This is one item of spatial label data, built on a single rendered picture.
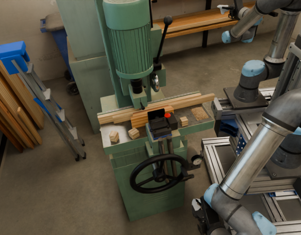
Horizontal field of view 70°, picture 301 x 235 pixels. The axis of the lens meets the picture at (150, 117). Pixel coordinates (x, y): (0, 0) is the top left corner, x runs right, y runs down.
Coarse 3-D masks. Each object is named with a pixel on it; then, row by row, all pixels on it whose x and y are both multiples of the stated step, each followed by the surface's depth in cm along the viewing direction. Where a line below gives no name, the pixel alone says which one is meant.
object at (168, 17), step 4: (168, 16) 81; (164, 20) 81; (168, 20) 81; (172, 20) 82; (168, 24) 82; (164, 28) 87; (164, 32) 89; (164, 36) 91; (160, 44) 98; (160, 48) 101; (160, 52) 104; (156, 60) 113; (160, 60) 117; (156, 64) 116; (160, 64) 117; (156, 68) 117; (160, 68) 118
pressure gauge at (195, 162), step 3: (195, 156) 124; (198, 156) 124; (192, 159) 125; (195, 159) 123; (198, 159) 124; (201, 159) 125; (192, 162) 125; (195, 162) 125; (198, 162) 126; (201, 162) 126
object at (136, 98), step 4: (128, 84) 116; (132, 92) 110; (144, 92) 109; (132, 96) 108; (136, 96) 108; (140, 96) 107; (144, 96) 107; (132, 100) 113; (136, 100) 107; (140, 100) 108; (144, 100) 109; (136, 104) 109; (144, 104) 111; (136, 108) 111
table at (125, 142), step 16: (176, 112) 122; (208, 112) 120; (112, 128) 116; (128, 128) 115; (144, 128) 114; (192, 128) 115; (208, 128) 118; (112, 144) 108; (128, 144) 110; (144, 144) 113
